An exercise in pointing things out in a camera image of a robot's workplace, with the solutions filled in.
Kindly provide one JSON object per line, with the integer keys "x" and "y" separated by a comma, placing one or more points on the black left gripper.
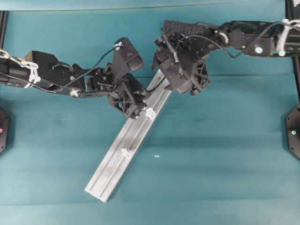
{"x": 126, "y": 93}

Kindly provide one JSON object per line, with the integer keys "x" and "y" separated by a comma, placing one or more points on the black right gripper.
{"x": 184, "y": 72}

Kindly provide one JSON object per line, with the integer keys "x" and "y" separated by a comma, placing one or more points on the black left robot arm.
{"x": 45, "y": 72}

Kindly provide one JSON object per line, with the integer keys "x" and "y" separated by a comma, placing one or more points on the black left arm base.
{"x": 4, "y": 129}

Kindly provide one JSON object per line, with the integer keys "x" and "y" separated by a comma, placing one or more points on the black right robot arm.
{"x": 252, "y": 38}

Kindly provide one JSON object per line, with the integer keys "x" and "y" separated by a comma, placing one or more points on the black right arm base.
{"x": 292, "y": 124}

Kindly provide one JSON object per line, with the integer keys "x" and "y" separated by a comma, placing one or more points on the black multiport USB hub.
{"x": 170, "y": 27}

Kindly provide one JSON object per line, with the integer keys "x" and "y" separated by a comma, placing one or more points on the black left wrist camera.
{"x": 125, "y": 58}

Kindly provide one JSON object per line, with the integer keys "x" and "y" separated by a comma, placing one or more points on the long aluminium rail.
{"x": 122, "y": 151}

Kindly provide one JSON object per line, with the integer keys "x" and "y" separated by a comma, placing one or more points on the black frame post right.
{"x": 292, "y": 11}

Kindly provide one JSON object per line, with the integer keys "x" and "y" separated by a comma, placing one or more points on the black frame post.
{"x": 292, "y": 11}
{"x": 3, "y": 23}

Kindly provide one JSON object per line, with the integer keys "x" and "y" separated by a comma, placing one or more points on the black frame post left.
{"x": 3, "y": 23}

